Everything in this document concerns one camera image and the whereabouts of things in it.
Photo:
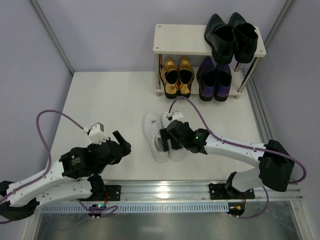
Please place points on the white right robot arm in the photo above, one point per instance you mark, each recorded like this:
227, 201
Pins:
271, 165

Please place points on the gold loafer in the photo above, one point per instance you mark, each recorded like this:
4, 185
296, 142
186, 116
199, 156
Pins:
169, 78
186, 77

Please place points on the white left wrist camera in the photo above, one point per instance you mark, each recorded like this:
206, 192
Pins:
96, 133

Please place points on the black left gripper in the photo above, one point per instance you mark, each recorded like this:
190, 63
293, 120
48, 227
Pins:
116, 149

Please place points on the right corner aluminium post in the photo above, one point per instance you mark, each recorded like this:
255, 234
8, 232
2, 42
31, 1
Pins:
283, 14

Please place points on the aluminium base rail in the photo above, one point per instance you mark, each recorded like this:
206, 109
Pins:
189, 191

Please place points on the grey slotted cable duct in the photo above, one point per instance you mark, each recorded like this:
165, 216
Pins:
145, 208

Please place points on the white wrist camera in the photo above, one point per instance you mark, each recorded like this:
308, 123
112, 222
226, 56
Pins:
171, 116
96, 133

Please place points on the purple loafer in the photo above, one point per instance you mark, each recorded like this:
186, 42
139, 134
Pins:
206, 79
223, 82

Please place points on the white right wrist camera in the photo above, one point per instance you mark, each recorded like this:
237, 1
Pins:
171, 116

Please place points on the corner aluminium post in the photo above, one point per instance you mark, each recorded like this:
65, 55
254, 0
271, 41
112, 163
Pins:
283, 14
51, 34

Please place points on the black patent loafer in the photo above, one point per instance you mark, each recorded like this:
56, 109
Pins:
246, 38
219, 36

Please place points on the white two-tier shoe shelf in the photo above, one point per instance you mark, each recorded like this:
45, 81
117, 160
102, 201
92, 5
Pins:
188, 40

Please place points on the left corner aluminium post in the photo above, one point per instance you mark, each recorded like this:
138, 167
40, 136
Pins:
51, 34

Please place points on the white sneaker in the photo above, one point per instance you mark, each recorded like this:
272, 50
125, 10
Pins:
175, 155
151, 126

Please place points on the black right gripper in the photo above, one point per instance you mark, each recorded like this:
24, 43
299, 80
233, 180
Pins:
165, 139

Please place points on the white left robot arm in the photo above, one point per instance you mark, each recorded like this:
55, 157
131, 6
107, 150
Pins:
75, 176

